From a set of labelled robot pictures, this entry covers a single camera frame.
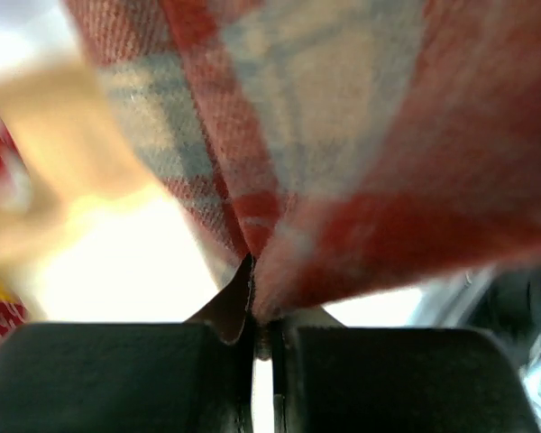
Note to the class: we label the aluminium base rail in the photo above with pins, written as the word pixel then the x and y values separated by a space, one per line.
pixel 507 306

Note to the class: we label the white red poppy skirt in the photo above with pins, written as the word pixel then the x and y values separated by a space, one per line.
pixel 15 181

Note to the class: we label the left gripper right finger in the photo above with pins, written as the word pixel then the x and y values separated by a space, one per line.
pixel 331 378

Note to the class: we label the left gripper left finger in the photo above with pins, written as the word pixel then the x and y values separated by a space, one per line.
pixel 194 376

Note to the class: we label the red beige plaid skirt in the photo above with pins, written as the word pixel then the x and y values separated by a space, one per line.
pixel 348 146

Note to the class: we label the wooden clothes rack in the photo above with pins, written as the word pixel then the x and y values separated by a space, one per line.
pixel 81 166

